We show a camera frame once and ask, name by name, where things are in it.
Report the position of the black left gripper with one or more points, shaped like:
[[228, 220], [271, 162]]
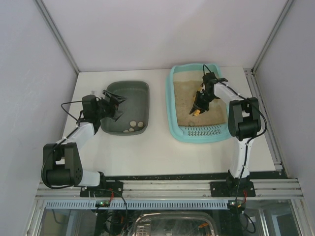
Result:
[[110, 105]]

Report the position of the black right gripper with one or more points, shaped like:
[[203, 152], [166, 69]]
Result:
[[203, 99]]

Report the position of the grey plastic waste tray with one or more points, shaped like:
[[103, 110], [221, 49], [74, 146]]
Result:
[[135, 108]]

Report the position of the teal cat litter box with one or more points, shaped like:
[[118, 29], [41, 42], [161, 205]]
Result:
[[190, 134]]

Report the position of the yellow litter scoop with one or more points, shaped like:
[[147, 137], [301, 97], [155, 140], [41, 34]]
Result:
[[198, 106]]

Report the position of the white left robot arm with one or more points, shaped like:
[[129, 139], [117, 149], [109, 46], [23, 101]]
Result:
[[62, 167]]

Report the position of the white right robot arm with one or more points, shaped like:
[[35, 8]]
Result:
[[244, 120]]

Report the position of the beige cat litter pellets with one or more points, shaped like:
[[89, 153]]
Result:
[[184, 93]]

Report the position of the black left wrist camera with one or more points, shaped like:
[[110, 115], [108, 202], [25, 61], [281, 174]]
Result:
[[89, 104]]

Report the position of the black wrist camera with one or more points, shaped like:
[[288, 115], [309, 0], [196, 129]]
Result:
[[89, 104], [209, 78]]

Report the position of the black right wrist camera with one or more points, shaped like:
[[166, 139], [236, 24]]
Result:
[[209, 78]]

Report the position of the right side aluminium rail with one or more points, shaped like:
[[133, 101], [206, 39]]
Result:
[[269, 133]]

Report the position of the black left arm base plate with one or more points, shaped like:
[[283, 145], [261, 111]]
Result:
[[106, 189]]

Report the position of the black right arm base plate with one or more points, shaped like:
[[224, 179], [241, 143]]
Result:
[[232, 187]]

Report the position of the light blue slotted cable duct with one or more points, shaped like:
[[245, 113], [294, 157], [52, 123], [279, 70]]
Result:
[[138, 204]]

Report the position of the steel wire basket below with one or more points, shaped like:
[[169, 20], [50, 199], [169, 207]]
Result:
[[175, 223]]

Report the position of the aluminium mounting rail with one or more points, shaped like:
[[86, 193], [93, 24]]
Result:
[[265, 189]]

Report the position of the left aluminium frame post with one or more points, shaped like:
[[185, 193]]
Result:
[[56, 34]]

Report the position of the aluminium frame post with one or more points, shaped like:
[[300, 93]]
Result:
[[272, 35], [56, 34]]

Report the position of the right aluminium frame post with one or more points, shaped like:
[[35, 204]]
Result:
[[272, 35]]

